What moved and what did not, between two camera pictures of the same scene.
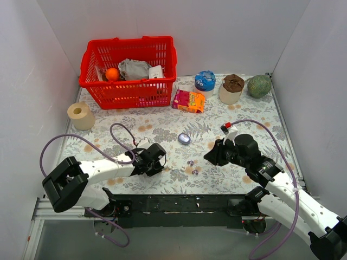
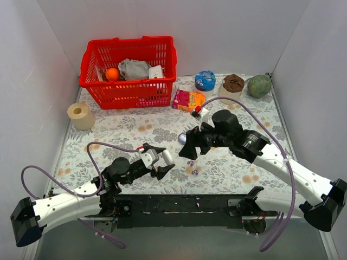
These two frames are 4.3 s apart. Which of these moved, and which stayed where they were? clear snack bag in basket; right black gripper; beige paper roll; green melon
Moved: right black gripper
Stayed: clear snack bag in basket; green melon; beige paper roll
